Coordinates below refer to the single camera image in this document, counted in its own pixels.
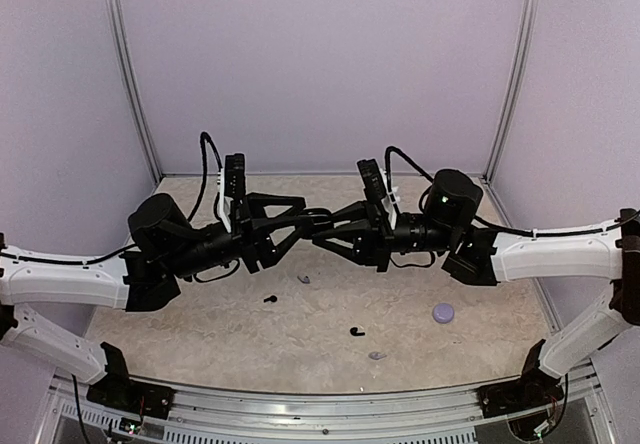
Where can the right aluminium corner post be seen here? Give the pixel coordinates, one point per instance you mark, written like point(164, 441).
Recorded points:
point(514, 84)

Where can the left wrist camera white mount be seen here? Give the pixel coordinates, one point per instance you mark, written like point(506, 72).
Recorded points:
point(231, 189)

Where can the left aluminium corner post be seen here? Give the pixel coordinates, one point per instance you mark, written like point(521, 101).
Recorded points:
point(115, 16)

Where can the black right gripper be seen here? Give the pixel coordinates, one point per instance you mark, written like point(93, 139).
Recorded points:
point(373, 244)

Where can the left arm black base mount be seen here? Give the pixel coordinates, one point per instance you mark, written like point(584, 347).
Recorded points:
point(117, 390)

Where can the purple earbud near front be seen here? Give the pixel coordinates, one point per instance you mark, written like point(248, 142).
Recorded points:
point(376, 355)

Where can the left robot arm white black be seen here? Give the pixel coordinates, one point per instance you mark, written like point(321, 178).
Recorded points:
point(141, 278)

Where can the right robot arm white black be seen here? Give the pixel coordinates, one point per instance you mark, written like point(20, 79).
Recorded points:
point(478, 253)

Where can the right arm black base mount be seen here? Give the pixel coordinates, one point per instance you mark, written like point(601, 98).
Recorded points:
point(533, 388)

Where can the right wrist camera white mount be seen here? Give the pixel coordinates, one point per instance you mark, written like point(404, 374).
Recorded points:
point(377, 190)

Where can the purple charging case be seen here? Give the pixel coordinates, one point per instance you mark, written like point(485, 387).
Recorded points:
point(443, 313)

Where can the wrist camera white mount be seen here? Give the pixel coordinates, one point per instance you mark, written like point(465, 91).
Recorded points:
point(377, 190)
point(231, 189)

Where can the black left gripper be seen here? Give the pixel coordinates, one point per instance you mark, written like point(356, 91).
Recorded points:
point(251, 227)

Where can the aluminium front rail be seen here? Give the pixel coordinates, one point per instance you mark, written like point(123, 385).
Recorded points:
point(200, 414)

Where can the aluminium corner post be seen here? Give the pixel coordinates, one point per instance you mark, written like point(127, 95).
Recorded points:
point(514, 84)
point(115, 16)

